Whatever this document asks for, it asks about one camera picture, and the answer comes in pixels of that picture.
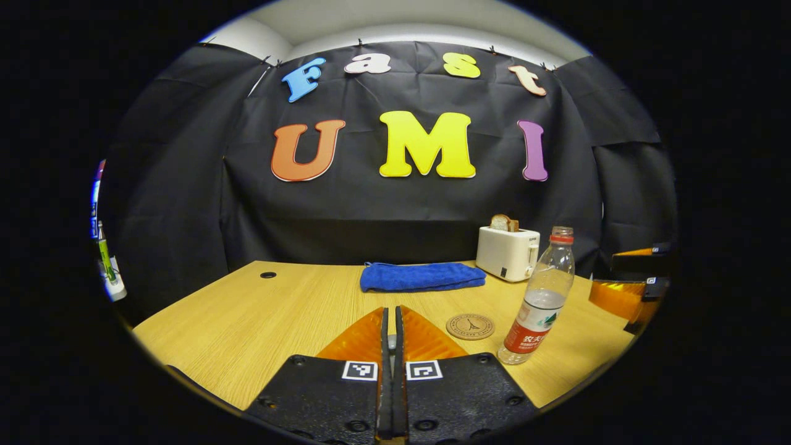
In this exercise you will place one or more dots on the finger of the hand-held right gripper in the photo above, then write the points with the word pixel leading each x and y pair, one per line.
pixel 642 262
pixel 624 300

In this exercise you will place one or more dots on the bread slice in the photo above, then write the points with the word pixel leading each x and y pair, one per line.
pixel 503 223

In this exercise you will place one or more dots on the white toaster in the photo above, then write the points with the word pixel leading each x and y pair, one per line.
pixel 507 253

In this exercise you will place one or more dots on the round wooden coaster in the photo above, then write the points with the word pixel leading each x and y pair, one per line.
pixel 469 326

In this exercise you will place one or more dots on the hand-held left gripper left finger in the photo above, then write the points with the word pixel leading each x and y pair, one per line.
pixel 384 395

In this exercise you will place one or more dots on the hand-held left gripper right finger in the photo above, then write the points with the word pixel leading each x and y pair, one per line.
pixel 400 395

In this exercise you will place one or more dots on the computer screen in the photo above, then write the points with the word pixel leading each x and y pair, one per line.
pixel 96 198

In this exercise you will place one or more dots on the green bottle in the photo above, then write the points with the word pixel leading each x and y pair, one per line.
pixel 106 259

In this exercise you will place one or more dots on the clear water bottle red label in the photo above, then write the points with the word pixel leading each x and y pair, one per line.
pixel 537 296

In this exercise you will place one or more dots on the white side table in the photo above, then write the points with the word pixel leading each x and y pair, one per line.
pixel 116 289

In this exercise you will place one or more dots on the blue towel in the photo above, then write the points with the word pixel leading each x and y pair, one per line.
pixel 423 276

